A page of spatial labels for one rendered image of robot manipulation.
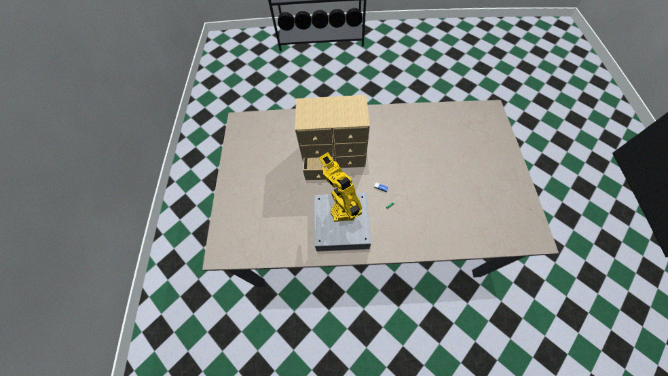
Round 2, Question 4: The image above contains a white and blue eraser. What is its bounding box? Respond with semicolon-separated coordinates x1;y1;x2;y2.
374;183;388;192

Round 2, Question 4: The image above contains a brown wooden chest of drawers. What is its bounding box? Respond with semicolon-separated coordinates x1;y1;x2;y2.
295;95;370;167

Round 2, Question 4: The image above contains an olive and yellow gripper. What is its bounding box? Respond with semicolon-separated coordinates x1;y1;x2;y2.
319;152;343;182

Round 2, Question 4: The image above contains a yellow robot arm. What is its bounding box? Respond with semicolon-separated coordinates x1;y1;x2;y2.
328;172;362;222

